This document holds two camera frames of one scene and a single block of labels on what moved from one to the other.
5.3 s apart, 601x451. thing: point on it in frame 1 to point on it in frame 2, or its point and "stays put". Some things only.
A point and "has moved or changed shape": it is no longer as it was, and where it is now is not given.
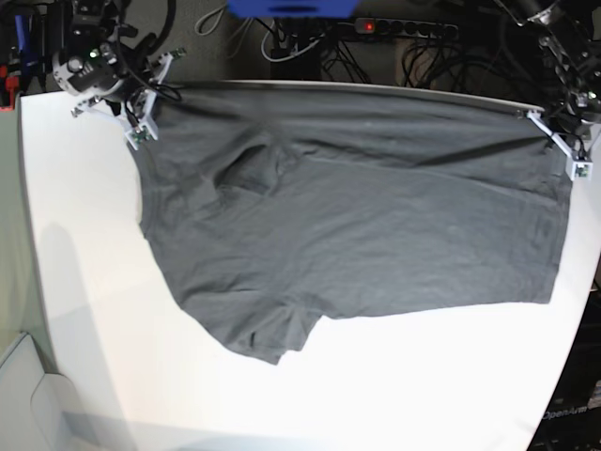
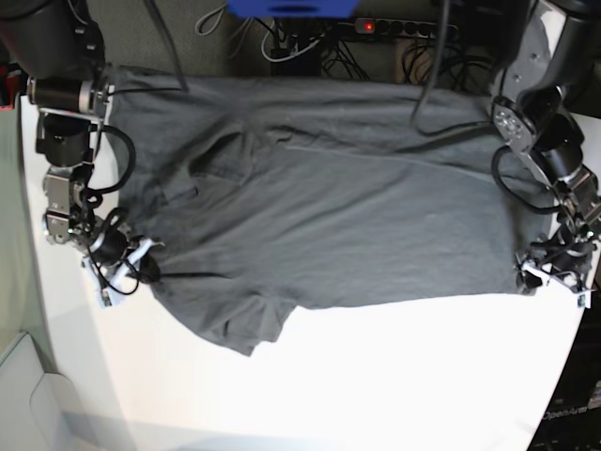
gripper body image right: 575,129 to 565,256
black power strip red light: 381,25 stays put
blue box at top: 292,8 stays put
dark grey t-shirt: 273,206 has moved or changed shape
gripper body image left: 126,89 to 114,257
